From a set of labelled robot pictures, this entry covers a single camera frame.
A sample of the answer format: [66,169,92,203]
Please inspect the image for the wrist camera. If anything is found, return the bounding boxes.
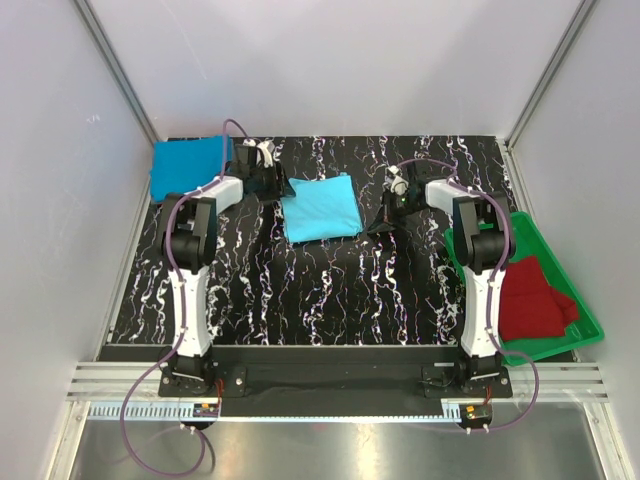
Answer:
[232,140,275,176]
[384,163,426,203]

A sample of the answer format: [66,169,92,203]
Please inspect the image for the folded blue t shirt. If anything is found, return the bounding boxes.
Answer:
[150,136,224,203]

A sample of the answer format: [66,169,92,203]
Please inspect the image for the green plastic tray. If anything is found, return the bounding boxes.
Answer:
[445,212,604,360]

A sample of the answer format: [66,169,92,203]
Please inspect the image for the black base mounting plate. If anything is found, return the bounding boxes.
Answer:
[159,346,513,419]

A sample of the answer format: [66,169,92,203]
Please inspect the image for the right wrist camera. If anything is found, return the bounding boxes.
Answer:
[384,163,426,203]

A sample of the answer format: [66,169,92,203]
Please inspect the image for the white slotted cable duct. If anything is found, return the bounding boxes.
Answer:
[88,401,220,422]

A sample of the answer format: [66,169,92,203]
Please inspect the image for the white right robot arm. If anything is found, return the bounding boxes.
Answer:
[367,178,516,359]

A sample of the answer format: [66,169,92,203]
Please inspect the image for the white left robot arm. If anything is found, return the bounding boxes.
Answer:
[157,163,295,359]

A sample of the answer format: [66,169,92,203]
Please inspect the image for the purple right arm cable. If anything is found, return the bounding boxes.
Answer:
[394,158,540,431]

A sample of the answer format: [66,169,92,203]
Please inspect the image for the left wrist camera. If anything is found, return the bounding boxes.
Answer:
[232,140,275,176]

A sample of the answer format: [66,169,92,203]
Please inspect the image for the red t shirt in tray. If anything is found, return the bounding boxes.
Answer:
[499,256,580,342]

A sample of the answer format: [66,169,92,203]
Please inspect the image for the light blue t shirt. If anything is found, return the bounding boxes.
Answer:
[281,173,363,244]

